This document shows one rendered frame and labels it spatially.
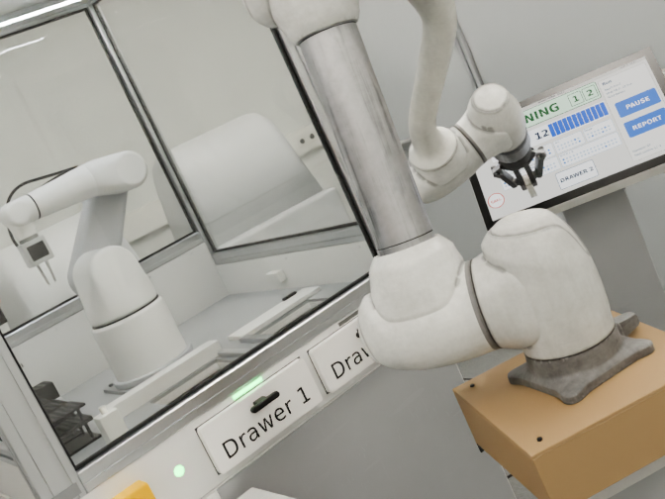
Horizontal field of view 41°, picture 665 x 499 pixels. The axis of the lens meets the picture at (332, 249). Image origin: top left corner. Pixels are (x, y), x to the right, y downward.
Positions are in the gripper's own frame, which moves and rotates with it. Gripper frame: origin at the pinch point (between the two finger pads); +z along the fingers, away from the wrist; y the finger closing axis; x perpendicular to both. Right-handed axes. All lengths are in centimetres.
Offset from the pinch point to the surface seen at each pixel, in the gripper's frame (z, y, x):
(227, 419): -32, 73, 42
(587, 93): 3.5, -20.7, -19.9
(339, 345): -12, 52, 27
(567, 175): 3.5, -8.9, -0.6
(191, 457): -35, 81, 48
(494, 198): 3.5, 9.2, -2.2
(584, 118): 3.5, -17.7, -13.6
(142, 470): -43, 87, 50
